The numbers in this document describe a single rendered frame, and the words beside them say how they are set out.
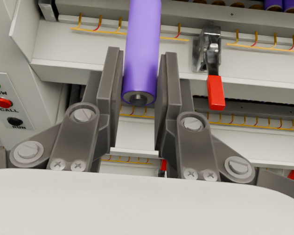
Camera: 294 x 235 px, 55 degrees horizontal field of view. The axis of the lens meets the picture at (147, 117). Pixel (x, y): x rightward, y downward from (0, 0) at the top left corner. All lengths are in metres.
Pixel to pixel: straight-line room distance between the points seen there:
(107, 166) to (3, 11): 0.44
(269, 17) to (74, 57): 0.20
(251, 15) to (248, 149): 0.24
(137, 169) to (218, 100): 0.41
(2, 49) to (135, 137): 0.24
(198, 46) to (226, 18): 0.04
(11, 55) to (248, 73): 0.24
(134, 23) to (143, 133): 0.32
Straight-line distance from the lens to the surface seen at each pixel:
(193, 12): 0.31
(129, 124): 0.46
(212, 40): 0.29
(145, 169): 0.63
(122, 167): 0.63
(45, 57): 0.31
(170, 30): 0.31
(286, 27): 0.34
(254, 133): 0.51
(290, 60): 0.35
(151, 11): 0.16
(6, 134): 0.47
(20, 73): 0.33
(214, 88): 0.25
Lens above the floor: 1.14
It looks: 58 degrees down
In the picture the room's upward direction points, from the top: 9 degrees clockwise
